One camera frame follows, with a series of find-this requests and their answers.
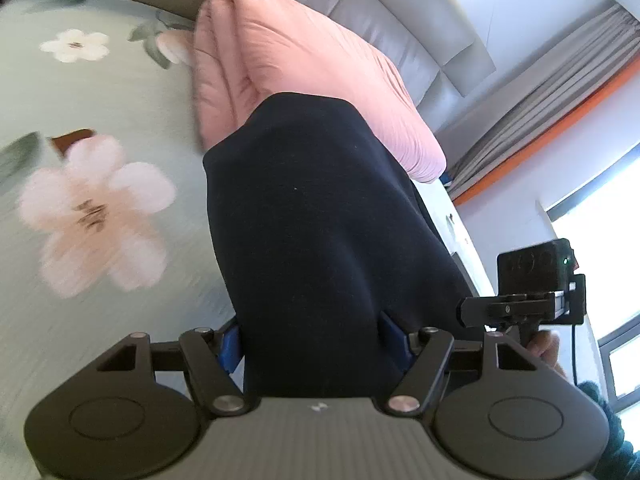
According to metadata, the person's right forearm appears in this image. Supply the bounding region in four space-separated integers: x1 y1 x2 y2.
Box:
576 380 640 480

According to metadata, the person's right hand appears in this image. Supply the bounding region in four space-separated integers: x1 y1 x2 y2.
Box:
525 330 569 379

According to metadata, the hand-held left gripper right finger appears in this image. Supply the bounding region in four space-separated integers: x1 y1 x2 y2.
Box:
377 310 547 417

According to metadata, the window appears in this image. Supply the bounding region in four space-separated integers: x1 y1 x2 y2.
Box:
544 142 640 413

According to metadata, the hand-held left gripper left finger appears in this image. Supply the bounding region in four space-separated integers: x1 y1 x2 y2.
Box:
95 322 261 417

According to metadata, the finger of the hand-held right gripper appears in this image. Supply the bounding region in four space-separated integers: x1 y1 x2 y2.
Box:
459 295 507 332

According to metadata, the grey curtain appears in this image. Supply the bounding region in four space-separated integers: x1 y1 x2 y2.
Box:
444 0 640 200

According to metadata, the white padded headboard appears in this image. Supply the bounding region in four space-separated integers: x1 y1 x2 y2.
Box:
0 0 497 137

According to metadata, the thin black cable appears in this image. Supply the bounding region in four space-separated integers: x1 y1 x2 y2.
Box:
572 324 582 387

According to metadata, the navy sweatshirt with striped trim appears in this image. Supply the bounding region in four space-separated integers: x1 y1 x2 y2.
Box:
202 92 482 401

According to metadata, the floral green bed sheet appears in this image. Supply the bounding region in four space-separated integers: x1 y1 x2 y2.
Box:
0 0 251 480

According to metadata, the pink quilt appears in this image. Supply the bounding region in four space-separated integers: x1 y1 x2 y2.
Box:
192 0 448 184

